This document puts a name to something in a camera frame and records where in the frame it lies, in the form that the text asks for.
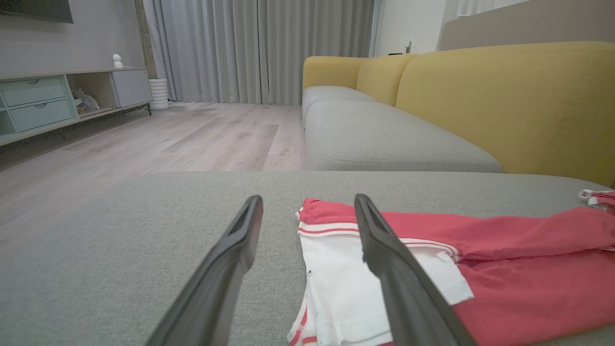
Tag crumpled item in cabinet shelf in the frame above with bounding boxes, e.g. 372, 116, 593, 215
71, 88, 100, 115

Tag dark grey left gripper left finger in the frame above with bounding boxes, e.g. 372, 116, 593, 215
146, 195, 264, 346

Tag red white striped garment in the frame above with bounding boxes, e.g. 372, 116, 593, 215
287, 197, 615, 346

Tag red shorts with white band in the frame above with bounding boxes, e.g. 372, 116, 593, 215
579, 189, 615, 212

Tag white slatted railing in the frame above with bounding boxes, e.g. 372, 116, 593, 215
456, 0, 495, 17

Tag white ribbed plant pot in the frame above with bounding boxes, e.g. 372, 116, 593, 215
148, 78, 170, 111

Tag mint and grey TV cabinet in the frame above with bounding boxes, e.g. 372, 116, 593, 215
0, 67, 153, 147

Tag black wall television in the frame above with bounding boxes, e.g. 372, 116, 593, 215
0, 0, 74, 24

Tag beige wall panel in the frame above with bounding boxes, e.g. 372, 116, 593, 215
438, 0, 615, 51

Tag yellow and grey sofa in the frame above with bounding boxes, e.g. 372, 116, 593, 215
302, 41, 615, 188

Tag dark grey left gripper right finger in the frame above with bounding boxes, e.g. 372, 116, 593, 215
354, 194, 479, 346

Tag grey pleated curtain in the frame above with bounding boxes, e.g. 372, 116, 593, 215
143, 0, 376, 106

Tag tall green potted tree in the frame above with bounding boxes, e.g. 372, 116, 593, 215
134, 0, 159, 80

